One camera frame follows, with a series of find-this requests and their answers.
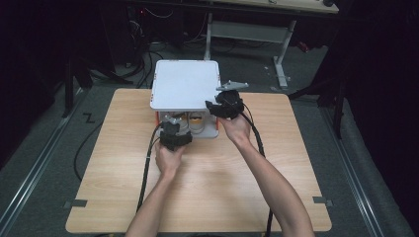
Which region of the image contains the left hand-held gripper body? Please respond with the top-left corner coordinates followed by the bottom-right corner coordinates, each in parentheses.
top-left (159, 115), bottom-right (186, 153)

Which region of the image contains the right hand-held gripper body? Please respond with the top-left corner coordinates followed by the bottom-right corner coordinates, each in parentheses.
top-left (214, 80), bottom-right (250, 120)

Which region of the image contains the small white orange-heeled shoe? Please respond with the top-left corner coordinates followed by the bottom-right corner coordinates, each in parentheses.
top-left (171, 112), bottom-right (192, 132)
top-left (187, 112), bottom-right (207, 135)

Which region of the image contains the white two-tier shoe rack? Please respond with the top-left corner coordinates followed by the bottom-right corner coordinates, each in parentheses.
top-left (149, 59), bottom-right (225, 139)

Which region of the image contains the person's left hand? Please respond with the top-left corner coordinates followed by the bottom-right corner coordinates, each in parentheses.
top-left (154, 141), bottom-right (188, 181)

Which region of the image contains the person's right hand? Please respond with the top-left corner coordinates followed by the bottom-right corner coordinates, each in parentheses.
top-left (217, 113), bottom-right (254, 148)

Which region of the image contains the white-legged wooden desk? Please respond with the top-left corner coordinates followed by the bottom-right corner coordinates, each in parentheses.
top-left (201, 0), bottom-right (340, 91)

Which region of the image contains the black metal stand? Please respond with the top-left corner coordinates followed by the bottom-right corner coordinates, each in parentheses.
top-left (287, 73), bottom-right (349, 140)
top-left (61, 56), bottom-right (134, 119)

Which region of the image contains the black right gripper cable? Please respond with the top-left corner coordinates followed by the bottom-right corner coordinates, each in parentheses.
top-left (239, 101), bottom-right (275, 237)

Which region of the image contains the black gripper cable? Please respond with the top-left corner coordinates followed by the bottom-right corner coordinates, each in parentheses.
top-left (135, 121), bottom-right (165, 213)
top-left (239, 101), bottom-right (275, 237)

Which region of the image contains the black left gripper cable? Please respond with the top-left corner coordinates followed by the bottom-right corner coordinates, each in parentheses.
top-left (135, 121), bottom-right (165, 213)

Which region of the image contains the tangle of black cables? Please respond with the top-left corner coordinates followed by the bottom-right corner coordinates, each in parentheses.
top-left (126, 8), bottom-right (166, 89)

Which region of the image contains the thin black floor cable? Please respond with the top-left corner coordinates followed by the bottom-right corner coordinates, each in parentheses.
top-left (72, 119), bottom-right (105, 183)

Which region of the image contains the metal floor rail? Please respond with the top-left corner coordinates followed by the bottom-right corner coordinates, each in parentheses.
top-left (0, 88), bottom-right (87, 233)
top-left (319, 106), bottom-right (385, 237)

